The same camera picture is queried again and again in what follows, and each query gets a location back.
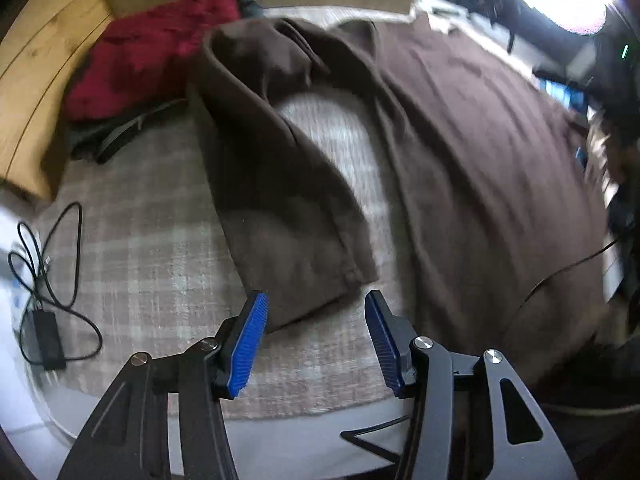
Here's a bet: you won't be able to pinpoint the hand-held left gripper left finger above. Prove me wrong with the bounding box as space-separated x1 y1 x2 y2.
57 290 271 480

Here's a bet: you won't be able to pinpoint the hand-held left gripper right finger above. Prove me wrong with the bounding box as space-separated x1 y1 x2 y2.
340 289 581 480

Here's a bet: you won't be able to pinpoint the brown pants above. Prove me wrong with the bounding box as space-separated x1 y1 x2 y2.
187 16 621 391

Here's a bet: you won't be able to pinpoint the beige plaid blanket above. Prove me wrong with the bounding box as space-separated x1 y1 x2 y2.
30 5 601 421

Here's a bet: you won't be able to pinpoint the black power adapter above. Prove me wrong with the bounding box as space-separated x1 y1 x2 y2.
22 310 67 372

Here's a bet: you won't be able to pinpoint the dark grey folded clothing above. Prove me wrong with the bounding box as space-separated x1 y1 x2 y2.
67 97 193 165

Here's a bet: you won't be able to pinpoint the red fuzzy cloth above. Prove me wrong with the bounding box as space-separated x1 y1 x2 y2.
64 0 241 122

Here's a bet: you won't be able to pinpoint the yellow wooden board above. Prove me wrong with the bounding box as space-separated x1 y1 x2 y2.
0 0 116 202

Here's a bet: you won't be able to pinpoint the thin black cable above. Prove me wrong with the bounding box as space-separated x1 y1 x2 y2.
515 237 621 321

